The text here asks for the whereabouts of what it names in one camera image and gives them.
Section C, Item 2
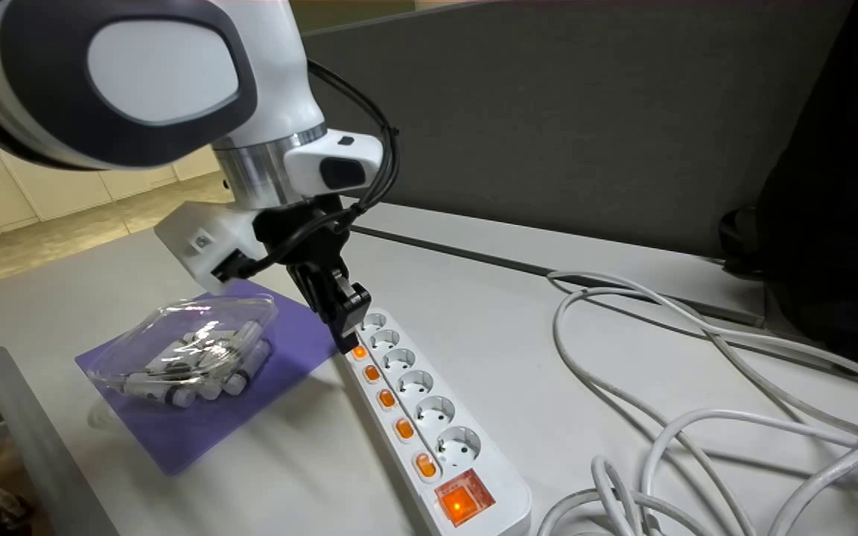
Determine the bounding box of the purple paper sheet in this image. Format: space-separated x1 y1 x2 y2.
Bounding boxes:
77 278 334 475

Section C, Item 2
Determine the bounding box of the grey partition panel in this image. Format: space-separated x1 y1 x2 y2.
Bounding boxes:
306 0 856 256

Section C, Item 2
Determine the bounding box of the white cylinder with black band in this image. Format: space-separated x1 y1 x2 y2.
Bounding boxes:
167 378 221 411
223 338 275 399

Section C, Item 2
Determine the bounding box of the clear plastic container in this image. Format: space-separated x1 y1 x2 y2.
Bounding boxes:
87 295 276 408

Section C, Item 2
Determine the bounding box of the white multi-socket power strip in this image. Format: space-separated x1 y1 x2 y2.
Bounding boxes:
336 310 534 536

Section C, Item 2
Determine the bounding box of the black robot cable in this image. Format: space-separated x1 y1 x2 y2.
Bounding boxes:
215 58 403 278

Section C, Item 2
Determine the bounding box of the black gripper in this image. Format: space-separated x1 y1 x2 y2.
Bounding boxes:
252 194 369 350

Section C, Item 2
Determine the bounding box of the white power cable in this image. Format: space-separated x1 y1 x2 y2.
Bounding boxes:
534 268 858 536

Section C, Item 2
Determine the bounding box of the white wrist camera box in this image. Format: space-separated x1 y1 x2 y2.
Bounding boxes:
156 201 269 292

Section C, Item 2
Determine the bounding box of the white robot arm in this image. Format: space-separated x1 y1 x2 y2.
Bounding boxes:
0 0 398 347

